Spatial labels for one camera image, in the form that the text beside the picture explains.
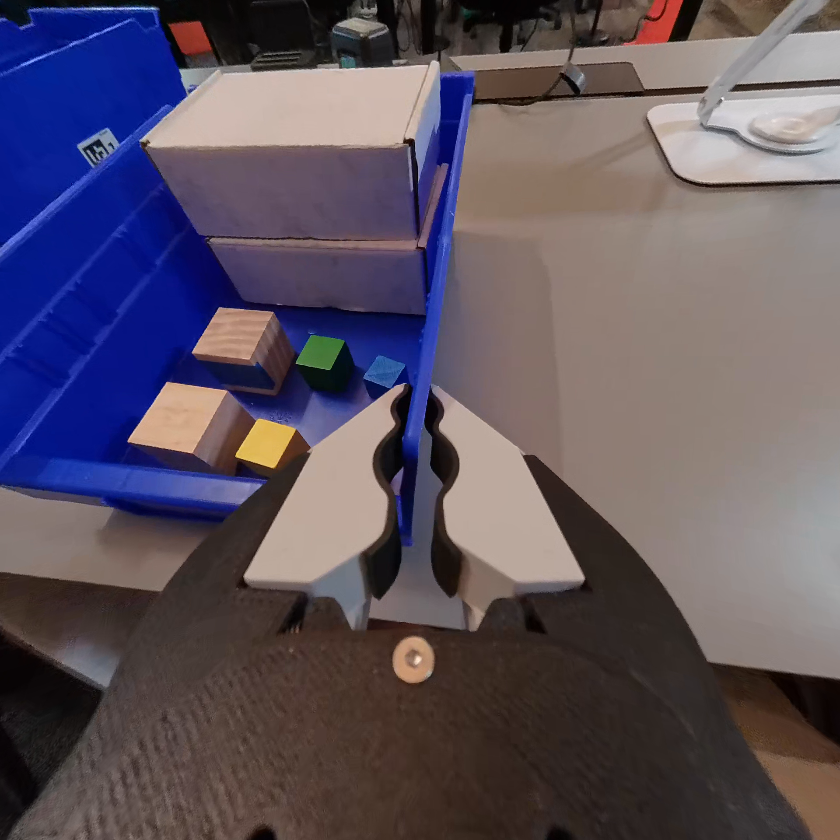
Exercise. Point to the white cardboard box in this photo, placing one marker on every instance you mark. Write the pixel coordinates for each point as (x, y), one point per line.
(282, 177)
(321, 275)

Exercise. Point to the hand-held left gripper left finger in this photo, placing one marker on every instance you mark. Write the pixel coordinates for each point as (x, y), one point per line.
(315, 525)

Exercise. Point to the grey electronic device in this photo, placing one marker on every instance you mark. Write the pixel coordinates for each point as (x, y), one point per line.
(361, 43)

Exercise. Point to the grey desk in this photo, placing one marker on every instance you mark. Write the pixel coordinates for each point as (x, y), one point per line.
(623, 328)

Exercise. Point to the yellow cube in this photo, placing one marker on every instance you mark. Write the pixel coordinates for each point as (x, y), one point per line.
(266, 441)

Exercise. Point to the black electronic device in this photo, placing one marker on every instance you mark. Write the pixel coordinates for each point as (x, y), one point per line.
(282, 59)

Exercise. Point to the blue cube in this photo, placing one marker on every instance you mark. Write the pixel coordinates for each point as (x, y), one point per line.
(384, 375)

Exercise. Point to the green cube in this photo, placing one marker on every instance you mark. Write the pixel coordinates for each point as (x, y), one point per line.
(321, 361)

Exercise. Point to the blue plastic bin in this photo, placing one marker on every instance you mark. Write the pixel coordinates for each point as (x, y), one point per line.
(65, 98)
(98, 315)

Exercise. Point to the person's khaki pants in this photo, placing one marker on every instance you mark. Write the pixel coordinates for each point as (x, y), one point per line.
(800, 774)

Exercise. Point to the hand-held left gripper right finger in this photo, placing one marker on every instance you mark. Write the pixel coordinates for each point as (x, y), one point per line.
(505, 525)

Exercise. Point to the wooden block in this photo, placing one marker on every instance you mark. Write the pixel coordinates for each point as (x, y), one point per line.
(243, 341)
(184, 423)

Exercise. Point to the black white marker tag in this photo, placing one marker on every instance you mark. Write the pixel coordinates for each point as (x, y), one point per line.
(98, 148)

